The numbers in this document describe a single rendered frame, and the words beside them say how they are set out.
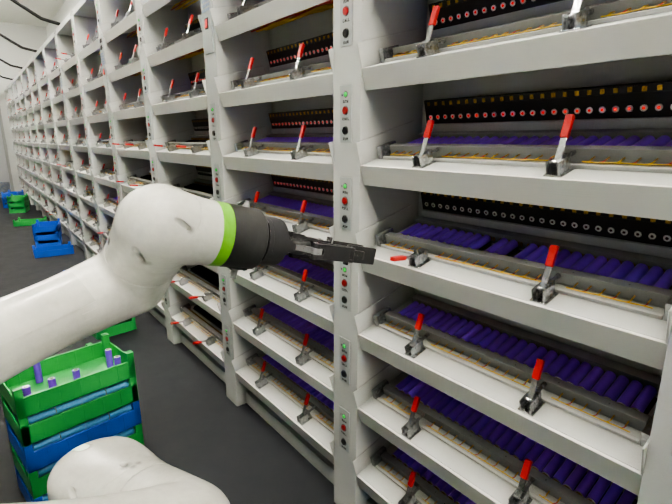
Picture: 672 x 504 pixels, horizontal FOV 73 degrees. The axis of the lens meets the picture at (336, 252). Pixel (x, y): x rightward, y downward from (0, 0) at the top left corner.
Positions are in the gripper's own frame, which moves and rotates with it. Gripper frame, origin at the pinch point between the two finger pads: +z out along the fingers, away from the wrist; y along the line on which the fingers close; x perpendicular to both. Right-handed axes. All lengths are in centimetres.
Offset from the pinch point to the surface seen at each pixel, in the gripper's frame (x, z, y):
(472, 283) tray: -1.2, 17.3, 14.0
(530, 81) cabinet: 38.7, 26.4, 10.7
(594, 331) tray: -3.0, 17.2, 35.5
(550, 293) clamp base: 0.6, 18.5, 27.5
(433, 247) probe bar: 3.4, 21.7, 0.3
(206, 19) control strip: 59, 0, -90
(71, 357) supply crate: -53, -23, -91
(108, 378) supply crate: -53, -17, -72
